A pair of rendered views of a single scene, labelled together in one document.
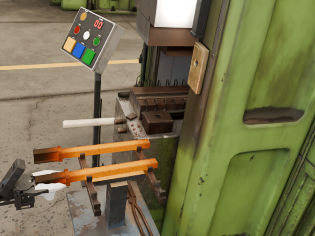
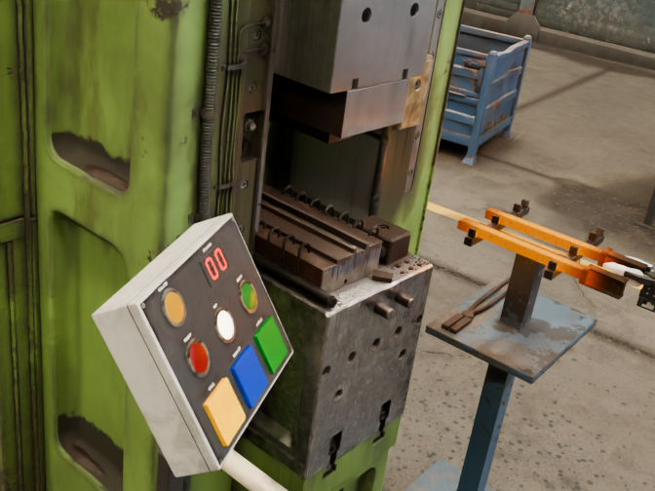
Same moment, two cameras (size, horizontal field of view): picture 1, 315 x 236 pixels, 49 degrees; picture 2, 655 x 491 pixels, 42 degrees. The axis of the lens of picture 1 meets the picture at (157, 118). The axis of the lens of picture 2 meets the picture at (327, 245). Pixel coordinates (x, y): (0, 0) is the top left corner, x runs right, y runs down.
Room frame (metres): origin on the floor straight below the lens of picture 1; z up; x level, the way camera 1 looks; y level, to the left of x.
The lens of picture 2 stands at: (2.28, 1.50, 1.80)
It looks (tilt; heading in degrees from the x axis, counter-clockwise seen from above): 26 degrees down; 240
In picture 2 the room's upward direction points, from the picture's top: 8 degrees clockwise
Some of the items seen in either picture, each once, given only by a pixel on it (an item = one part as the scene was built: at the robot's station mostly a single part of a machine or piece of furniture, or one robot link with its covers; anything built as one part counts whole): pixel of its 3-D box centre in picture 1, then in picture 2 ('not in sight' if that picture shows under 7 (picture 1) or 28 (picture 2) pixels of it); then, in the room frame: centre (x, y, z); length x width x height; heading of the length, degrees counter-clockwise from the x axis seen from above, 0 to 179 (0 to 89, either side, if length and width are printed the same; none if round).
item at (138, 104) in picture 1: (175, 99); (283, 231); (1.50, -0.08, 0.96); 0.42 x 0.20 x 0.09; 112
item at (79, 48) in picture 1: (79, 50); (247, 376); (1.82, 0.49, 1.01); 0.07 x 0.05 x 0.07; 47
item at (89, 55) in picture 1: (89, 56); (268, 345); (1.75, 0.42, 1.01); 0.07 x 0.05 x 0.07; 47
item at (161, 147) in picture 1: (173, 148); (285, 319); (1.45, -0.11, 0.69); 0.56 x 0.38 x 0.45; 112
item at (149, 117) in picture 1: (157, 122); (380, 239); (1.28, 0.00, 0.95); 0.12 x 0.08 x 0.06; 112
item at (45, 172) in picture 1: (47, 179); (621, 279); (0.82, 0.33, 0.96); 0.09 x 0.03 x 0.06; 130
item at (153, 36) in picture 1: (188, 27); (299, 79); (1.50, -0.08, 1.32); 0.42 x 0.20 x 0.10; 112
